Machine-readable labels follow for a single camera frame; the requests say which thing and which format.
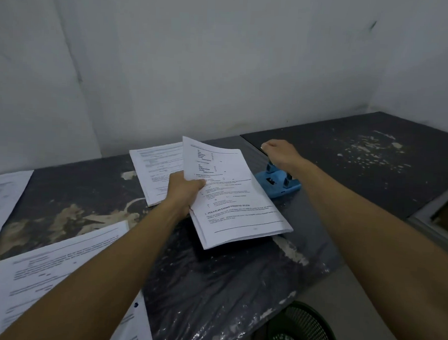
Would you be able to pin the person's left forearm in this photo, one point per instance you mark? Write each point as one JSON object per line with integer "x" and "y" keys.
{"x": 100, "y": 277}

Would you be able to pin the white printed paper sheet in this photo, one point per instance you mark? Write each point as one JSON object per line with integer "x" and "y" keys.
{"x": 38, "y": 271}
{"x": 155, "y": 168}
{"x": 2, "y": 199}

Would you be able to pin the person's right hand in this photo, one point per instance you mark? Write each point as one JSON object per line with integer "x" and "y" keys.
{"x": 284, "y": 154}

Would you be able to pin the person's left thumb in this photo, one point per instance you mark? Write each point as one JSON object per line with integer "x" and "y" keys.
{"x": 196, "y": 188}

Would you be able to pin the green plastic waste basket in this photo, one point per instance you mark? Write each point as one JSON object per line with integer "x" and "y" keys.
{"x": 302, "y": 331}

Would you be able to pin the stapled white printed paper stack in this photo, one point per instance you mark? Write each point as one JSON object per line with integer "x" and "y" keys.
{"x": 237, "y": 205}

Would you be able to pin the blue hole punch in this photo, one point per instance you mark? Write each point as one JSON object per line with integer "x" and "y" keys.
{"x": 279, "y": 185}

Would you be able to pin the person's right fingers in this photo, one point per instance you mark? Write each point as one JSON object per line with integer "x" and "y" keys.
{"x": 270, "y": 144}

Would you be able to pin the black plastic table cover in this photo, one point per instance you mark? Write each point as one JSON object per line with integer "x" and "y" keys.
{"x": 211, "y": 286}

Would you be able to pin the person's left hand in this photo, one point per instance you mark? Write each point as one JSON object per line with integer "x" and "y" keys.
{"x": 180, "y": 192}

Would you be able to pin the grey metal frame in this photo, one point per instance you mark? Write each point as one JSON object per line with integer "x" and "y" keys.
{"x": 434, "y": 225}

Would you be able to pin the person's right forearm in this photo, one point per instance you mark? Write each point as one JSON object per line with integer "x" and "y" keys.
{"x": 372, "y": 248}

